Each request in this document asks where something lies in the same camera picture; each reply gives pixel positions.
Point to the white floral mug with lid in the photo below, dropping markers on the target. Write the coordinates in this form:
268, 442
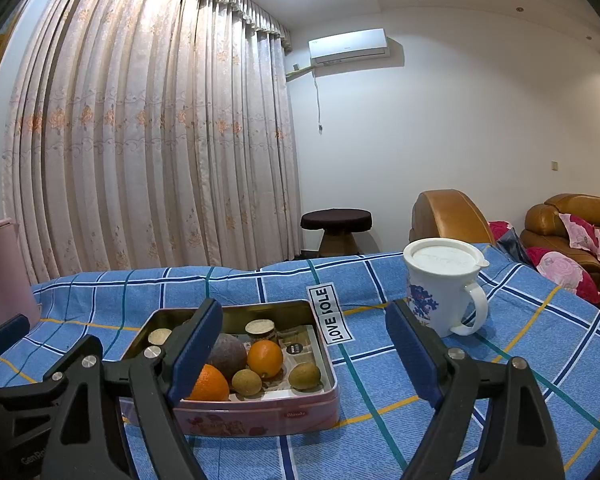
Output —
430, 300

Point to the white cloth label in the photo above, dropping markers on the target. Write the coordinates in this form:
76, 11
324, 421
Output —
330, 315

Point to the beige floral curtain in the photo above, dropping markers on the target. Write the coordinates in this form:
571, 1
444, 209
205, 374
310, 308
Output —
155, 135

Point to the brown round fruit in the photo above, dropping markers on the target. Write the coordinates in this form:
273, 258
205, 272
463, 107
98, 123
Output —
305, 376
246, 382

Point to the brown leather sofa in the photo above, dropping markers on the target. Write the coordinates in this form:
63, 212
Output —
545, 220

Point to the white air conditioner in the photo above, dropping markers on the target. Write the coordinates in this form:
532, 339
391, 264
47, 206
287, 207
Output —
347, 45

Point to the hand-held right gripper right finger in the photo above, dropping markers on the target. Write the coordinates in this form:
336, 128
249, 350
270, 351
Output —
415, 360

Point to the white paper insert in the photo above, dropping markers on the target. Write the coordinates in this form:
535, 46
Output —
300, 347

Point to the red and dark cloth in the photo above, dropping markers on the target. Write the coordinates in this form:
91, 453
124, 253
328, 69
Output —
505, 240

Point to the orange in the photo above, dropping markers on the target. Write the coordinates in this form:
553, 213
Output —
265, 357
210, 386

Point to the dark round stool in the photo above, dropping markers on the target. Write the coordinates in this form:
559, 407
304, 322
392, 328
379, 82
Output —
336, 220

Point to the pink tin box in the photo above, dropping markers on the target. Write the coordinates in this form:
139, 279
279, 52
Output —
260, 417

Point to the pink plastic pitcher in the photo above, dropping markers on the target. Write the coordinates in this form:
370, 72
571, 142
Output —
2, 270

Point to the brown leather armchair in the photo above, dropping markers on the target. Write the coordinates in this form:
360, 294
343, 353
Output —
447, 215

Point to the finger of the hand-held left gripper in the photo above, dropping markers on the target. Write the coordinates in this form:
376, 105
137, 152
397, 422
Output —
10, 330
40, 382

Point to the small jar with dark label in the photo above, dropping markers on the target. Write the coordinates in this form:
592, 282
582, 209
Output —
260, 330

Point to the blue plaid blanket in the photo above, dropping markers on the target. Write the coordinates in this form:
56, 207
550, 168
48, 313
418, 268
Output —
280, 285

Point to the purple passion fruit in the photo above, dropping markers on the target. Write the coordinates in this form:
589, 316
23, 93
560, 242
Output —
230, 355

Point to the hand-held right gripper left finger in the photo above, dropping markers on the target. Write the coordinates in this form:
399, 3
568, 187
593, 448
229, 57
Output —
195, 360

